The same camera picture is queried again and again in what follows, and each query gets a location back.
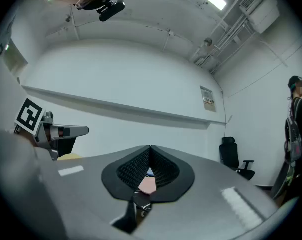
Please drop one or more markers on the ceiling smoke detector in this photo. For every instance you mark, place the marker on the ceiling smoke detector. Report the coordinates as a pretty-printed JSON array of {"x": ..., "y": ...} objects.
[
  {"x": 68, "y": 18},
  {"x": 208, "y": 42}
]

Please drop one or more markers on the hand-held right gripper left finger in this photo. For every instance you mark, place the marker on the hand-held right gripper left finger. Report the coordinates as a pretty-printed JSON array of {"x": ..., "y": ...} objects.
[{"x": 86, "y": 181}]

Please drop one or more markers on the wall window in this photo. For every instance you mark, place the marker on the wall window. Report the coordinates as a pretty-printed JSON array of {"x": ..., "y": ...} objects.
[{"x": 14, "y": 56}]

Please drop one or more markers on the white air conditioner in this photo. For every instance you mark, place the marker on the white air conditioner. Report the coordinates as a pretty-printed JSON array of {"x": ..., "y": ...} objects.
[{"x": 263, "y": 14}]

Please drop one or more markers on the black office chair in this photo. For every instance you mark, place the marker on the black office chair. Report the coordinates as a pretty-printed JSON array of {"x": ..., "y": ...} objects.
[{"x": 229, "y": 154}]

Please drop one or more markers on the pink big plate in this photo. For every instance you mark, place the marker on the pink big plate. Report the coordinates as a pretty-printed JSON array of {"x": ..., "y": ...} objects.
[{"x": 147, "y": 186}]

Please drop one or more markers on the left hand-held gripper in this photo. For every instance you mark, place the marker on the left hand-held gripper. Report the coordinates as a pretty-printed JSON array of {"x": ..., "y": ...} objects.
[{"x": 29, "y": 116}]

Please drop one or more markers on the wall poster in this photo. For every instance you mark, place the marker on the wall poster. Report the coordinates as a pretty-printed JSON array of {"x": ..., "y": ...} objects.
[{"x": 208, "y": 99}]

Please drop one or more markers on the white ceiling pipes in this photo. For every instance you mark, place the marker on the white ceiling pipes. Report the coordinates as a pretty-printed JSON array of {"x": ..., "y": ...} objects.
[{"x": 231, "y": 30}]

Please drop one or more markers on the black shell chair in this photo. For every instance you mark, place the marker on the black shell chair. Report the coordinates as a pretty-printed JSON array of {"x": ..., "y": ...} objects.
[{"x": 281, "y": 181}]

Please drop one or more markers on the black head camera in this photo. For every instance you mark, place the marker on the black head camera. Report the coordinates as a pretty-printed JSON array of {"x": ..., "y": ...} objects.
[{"x": 111, "y": 10}]

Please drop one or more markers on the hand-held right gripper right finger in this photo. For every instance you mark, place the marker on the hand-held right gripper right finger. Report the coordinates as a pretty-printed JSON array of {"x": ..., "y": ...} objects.
[{"x": 206, "y": 189}]

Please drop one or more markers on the yellow wooden counter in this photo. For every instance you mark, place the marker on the yellow wooden counter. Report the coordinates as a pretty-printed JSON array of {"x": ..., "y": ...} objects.
[{"x": 69, "y": 156}]

